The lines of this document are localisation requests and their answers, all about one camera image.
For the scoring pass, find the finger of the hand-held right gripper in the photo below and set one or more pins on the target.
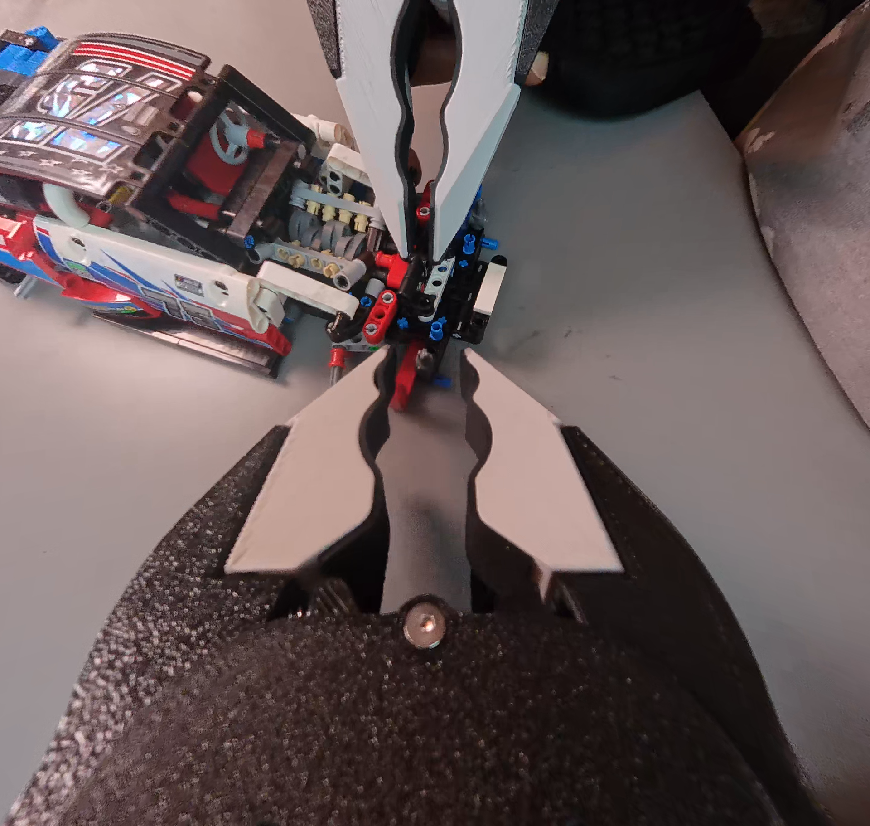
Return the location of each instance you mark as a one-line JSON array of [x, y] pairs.
[[489, 57], [367, 57]]

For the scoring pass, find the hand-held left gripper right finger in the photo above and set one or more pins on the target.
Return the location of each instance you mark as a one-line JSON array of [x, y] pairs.
[[544, 493]]

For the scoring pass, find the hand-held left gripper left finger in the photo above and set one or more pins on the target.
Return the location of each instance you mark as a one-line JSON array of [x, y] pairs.
[[306, 486]]

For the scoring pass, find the toy brick race car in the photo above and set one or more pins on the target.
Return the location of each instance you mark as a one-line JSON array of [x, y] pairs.
[[136, 125]]

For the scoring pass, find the grey desk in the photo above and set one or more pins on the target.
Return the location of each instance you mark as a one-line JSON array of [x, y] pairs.
[[646, 295]]

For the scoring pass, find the person's right hand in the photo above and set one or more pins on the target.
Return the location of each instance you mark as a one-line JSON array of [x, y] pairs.
[[431, 61]]

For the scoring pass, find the black mesh chair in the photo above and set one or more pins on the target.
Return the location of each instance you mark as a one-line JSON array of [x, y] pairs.
[[646, 37]]

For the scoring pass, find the person's pale patterned sweatshirt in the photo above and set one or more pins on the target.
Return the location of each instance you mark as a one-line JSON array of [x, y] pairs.
[[815, 193]]

